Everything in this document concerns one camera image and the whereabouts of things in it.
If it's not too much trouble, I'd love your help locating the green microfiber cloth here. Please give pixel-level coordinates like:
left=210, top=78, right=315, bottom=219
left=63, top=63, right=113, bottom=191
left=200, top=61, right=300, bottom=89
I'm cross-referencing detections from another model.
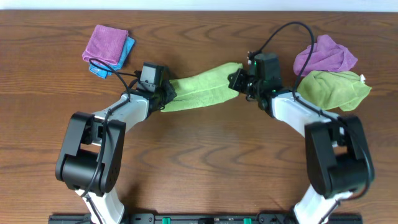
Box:
left=163, top=62, right=243, bottom=112

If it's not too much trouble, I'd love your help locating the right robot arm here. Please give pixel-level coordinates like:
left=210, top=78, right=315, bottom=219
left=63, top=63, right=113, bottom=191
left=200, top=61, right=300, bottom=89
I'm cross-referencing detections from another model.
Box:
left=228, top=53, right=375, bottom=223

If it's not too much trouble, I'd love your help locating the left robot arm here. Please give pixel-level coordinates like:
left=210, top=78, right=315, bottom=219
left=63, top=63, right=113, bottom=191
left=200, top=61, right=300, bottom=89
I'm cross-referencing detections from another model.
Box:
left=49, top=62, right=177, bottom=223

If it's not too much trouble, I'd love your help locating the folded blue cloth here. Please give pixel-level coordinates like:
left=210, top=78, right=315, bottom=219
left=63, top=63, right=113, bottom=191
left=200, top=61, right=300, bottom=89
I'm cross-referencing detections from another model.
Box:
left=89, top=37, right=135, bottom=78

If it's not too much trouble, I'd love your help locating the crumpled green cloth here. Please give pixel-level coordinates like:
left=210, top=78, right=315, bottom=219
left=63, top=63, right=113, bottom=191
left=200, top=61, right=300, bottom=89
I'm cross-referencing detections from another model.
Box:
left=297, top=70, right=371, bottom=111

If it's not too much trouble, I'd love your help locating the folded purple cloth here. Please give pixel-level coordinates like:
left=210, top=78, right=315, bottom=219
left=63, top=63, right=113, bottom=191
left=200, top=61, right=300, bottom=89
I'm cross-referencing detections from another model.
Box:
left=82, top=25, right=128, bottom=65

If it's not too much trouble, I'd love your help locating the crumpled purple cloth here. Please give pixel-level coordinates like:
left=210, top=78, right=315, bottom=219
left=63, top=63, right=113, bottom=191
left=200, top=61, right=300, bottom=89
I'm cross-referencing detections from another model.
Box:
left=302, top=34, right=358, bottom=77

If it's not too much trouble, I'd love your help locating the right black cable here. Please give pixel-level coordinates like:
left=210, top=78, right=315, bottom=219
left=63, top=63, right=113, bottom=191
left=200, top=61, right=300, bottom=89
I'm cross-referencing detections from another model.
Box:
left=254, top=21, right=374, bottom=224

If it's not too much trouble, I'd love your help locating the black cable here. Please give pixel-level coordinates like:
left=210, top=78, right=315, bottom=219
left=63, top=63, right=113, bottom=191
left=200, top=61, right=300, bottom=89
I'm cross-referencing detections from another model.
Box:
left=79, top=58, right=147, bottom=224
left=254, top=21, right=374, bottom=224

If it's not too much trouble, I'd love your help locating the left black cable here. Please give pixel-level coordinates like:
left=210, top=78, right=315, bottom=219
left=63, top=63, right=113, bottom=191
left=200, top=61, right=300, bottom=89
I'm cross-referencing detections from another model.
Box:
left=79, top=58, right=147, bottom=224

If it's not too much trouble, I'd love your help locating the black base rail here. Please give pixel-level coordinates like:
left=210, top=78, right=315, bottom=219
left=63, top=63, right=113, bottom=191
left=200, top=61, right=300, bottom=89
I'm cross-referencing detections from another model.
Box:
left=48, top=213, right=363, bottom=224

